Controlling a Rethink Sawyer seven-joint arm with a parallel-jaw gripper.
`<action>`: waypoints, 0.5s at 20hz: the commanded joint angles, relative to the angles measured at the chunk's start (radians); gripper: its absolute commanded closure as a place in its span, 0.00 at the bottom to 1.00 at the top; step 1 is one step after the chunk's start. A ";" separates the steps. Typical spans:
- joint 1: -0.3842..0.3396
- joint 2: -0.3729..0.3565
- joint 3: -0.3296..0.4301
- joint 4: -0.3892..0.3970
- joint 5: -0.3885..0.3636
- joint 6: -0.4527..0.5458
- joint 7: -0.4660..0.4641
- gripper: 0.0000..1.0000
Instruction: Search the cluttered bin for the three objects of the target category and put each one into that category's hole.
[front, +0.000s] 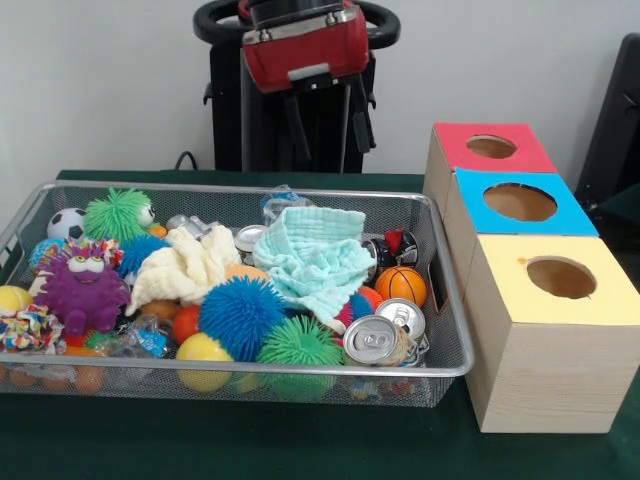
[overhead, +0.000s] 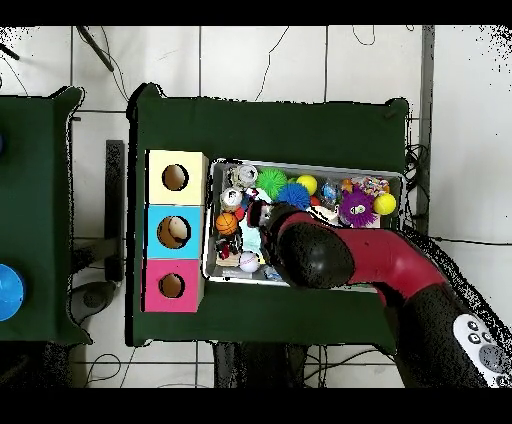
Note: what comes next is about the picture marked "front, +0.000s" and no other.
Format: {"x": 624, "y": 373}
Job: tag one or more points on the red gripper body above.
{"x": 300, "y": 50}

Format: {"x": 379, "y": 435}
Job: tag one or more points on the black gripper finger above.
{"x": 296, "y": 125}
{"x": 362, "y": 120}

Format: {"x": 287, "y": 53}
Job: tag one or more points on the multicoloured knotted rag toy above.
{"x": 25, "y": 327}

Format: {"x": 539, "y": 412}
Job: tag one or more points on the shallow silver mesh bin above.
{"x": 430, "y": 390}

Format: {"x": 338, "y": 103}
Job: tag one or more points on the wooden box with three holes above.
{"x": 550, "y": 380}

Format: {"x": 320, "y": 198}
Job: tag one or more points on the mint green cloth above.
{"x": 310, "y": 260}

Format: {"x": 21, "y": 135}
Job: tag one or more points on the small orange basketball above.
{"x": 400, "y": 287}

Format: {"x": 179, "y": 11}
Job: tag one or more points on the cream cloth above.
{"x": 180, "y": 270}

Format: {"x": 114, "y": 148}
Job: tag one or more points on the blue spiky ball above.
{"x": 240, "y": 317}

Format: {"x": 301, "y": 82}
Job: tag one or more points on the green spiky ball with eyes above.
{"x": 115, "y": 215}

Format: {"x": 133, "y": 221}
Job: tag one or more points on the silver drink can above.
{"x": 372, "y": 340}

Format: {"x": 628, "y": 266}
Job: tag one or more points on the small soccer ball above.
{"x": 65, "y": 222}

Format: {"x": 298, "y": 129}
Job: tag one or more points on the purple spiky monster toy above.
{"x": 80, "y": 295}

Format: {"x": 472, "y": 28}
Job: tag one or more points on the dark green table cloth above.
{"x": 300, "y": 450}
{"x": 627, "y": 200}

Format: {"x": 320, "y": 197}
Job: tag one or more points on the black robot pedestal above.
{"x": 325, "y": 150}

